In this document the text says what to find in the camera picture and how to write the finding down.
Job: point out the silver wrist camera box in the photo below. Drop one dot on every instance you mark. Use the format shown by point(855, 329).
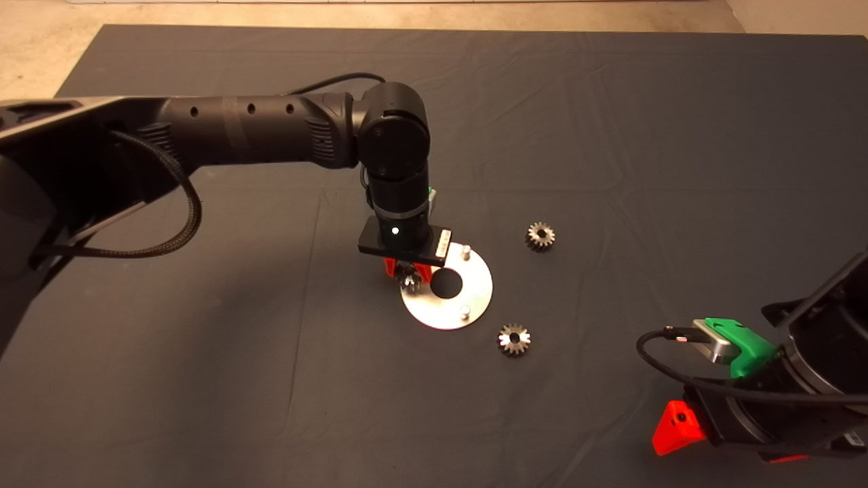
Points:
point(713, 342)
point(432, 200)

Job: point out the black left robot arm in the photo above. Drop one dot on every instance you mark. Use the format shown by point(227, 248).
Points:
point(244, 129)

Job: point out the dark grey table cloth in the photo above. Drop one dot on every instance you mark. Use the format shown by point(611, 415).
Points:
point(542, 102)

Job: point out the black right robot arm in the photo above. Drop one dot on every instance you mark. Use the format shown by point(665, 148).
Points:
point(834, 339)

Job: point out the small steel planetary gear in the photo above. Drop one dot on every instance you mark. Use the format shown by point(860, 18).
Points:
point(409, 279)
point(514, 339)
point(540, 236)

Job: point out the green right camera mount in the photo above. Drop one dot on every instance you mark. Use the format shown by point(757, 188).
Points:
point(751, 356)

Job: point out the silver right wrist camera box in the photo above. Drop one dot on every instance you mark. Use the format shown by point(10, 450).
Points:
point(713, 342)

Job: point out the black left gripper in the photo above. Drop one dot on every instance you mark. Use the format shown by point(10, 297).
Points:
point(400, 238)

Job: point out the round metal carrier plate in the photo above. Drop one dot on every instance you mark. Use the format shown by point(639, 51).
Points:
point(468, 298)

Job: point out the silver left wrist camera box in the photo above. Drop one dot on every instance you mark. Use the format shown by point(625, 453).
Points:
point(432, 200)

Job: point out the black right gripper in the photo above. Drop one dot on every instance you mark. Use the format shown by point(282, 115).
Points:
point(753, 420)

